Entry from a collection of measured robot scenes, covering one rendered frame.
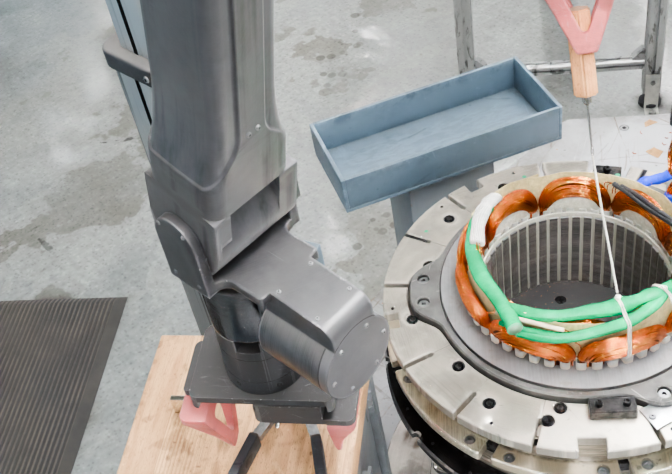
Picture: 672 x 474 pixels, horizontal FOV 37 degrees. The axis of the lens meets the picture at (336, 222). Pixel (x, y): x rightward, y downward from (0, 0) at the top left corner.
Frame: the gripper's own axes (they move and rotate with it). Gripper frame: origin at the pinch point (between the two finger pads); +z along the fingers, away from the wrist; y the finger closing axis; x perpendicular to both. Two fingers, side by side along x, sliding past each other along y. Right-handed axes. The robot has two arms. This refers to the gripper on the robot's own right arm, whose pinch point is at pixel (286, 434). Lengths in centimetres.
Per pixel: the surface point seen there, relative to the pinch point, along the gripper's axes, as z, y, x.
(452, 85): 3.5, 10.9, 48.5
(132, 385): 112, -65, 84
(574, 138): 31, 27, 72
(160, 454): 2.9, -10.7, -0.4
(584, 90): -21.8, 21.9, 14.0
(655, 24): 83, 54, 177
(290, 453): 2.5, 0.0, -0.1
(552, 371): -1.9, 20.1, 5.2
